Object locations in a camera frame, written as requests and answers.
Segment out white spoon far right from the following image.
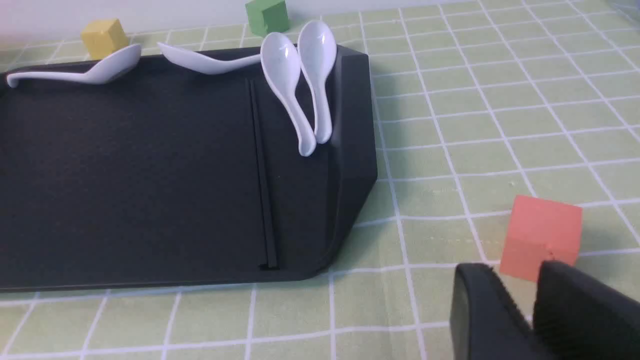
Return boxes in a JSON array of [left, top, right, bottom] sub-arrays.
[[297, 20, 338, 144]]

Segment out black plastic tray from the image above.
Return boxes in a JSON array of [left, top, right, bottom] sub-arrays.
[[0, 45, 378, 293]]

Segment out green foam cube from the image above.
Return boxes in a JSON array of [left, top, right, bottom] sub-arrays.
[[245, 0, 291, 37]]

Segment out white spoon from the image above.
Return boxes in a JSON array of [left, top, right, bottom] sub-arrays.
[[297, 20, 338, 144], [157, 42, 261, 75], [260, 32, 317, 157], [6, 43, 142, 88]]

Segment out yellow foam cube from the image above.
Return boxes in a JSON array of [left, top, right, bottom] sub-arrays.
[[80, 18, 130, 60]]

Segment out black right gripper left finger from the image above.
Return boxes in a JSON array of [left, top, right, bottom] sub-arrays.
[[449, 263, 551, 360]]

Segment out orange foam cube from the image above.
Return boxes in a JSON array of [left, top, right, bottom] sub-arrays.
[[499, 194, 583, 282]]

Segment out white spoon far left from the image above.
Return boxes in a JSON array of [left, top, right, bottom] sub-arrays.
[[6, 43, 142, 88]]

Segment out green checkered tablecloth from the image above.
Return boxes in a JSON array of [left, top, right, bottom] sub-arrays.
[[1, 0, 640, 360]]

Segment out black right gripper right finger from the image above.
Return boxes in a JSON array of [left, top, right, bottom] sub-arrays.
[[533, 260, 640, 360]]

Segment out black chopstick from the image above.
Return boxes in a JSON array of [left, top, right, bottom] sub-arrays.
[[247, 79, 279, 271]]

